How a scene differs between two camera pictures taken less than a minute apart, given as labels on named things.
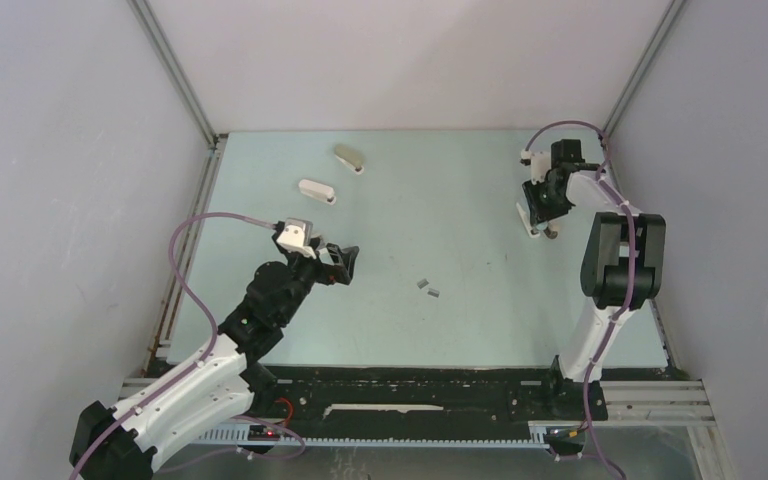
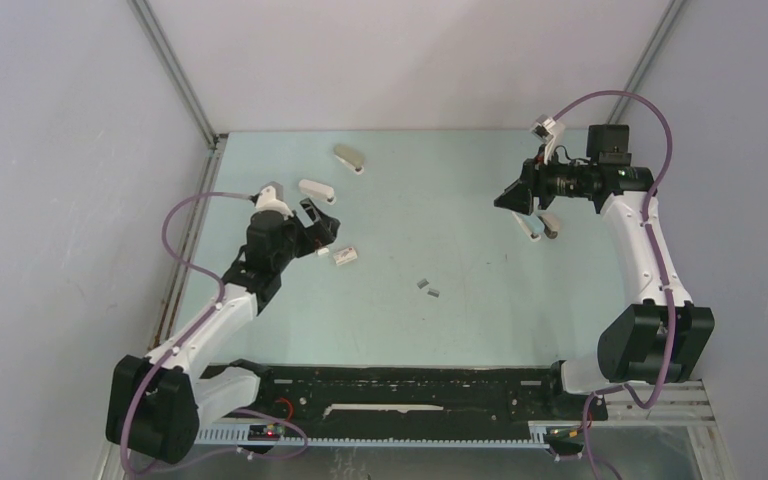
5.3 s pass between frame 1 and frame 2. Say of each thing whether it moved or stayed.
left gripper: moved
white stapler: stayed
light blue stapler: stayed
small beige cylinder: stayed
